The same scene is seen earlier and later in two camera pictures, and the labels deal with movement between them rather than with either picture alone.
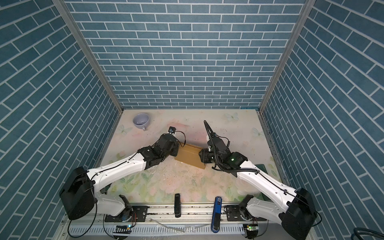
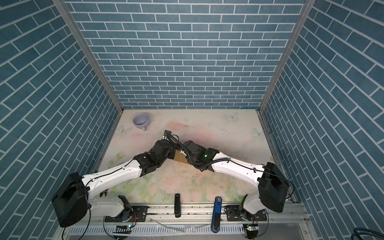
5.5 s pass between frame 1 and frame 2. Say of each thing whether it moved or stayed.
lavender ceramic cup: stayed
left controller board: stayed
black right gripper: moved
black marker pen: stayed
